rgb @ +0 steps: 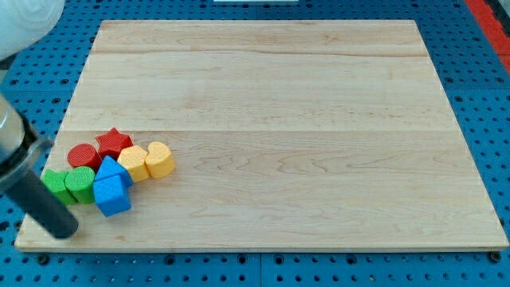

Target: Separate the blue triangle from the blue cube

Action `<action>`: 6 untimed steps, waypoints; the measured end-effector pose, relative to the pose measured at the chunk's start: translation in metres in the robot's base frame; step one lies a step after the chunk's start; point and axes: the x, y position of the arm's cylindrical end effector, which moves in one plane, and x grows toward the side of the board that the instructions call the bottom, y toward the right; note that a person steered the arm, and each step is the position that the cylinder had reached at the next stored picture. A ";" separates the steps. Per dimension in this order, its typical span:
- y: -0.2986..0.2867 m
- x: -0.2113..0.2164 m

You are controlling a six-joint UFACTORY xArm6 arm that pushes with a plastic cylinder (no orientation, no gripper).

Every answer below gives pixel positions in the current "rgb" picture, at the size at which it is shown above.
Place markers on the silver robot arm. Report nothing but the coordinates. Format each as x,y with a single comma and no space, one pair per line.
21,146

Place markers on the blue triangle block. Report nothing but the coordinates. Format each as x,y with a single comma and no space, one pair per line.
110,167

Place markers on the blue cube block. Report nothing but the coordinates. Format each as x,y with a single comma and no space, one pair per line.
111,196

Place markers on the light wooden board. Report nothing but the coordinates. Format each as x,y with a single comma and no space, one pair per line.
288,137

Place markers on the yellow heart block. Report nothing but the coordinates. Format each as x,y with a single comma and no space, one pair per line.
159,161

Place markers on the yellow hexagon block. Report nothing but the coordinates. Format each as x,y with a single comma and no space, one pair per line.
133,160

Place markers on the red star block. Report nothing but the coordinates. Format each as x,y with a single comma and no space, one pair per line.
112,143

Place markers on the red cylinder block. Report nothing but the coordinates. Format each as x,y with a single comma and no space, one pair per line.
84,155

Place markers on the green cylinder block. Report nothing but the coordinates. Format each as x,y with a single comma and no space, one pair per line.
79,181

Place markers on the green star block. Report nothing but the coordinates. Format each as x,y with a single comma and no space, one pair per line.
55,182

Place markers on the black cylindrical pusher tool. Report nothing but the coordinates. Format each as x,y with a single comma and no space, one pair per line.
33,196

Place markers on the white plastic cover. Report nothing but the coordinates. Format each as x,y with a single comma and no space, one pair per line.
23,22

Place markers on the red tape strip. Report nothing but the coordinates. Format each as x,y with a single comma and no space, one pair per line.
485,15

